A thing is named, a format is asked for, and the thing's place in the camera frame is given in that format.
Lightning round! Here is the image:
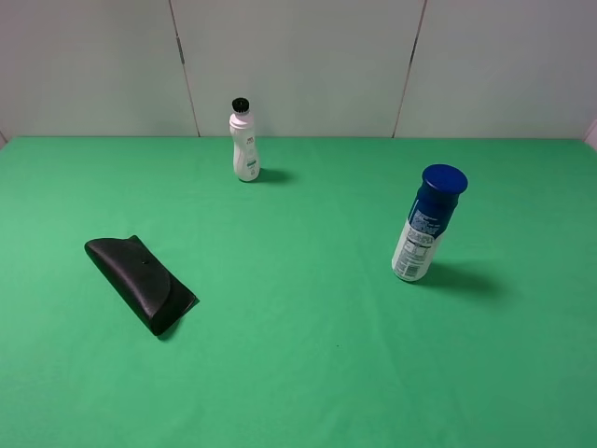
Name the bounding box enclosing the blue and white bottle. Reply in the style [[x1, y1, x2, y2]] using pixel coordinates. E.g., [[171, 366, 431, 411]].
[[391, 164, 468, 282]]

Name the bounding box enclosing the white bottle with black cap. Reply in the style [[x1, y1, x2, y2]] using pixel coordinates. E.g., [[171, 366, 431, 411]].
[[229, 97, 260, 182]]

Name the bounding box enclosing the black glasses case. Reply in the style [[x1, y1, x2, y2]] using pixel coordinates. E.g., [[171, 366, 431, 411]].
[[84, 235, 199, 337]]

